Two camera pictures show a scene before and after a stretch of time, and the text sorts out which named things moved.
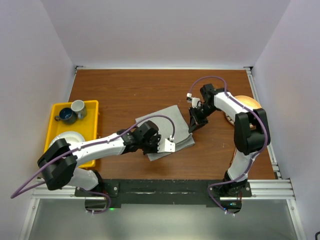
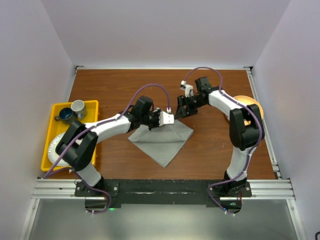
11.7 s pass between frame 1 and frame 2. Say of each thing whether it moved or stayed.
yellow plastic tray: stayed
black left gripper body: moved
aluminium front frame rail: stayed
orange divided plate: stayed
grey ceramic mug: stayed
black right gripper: moved
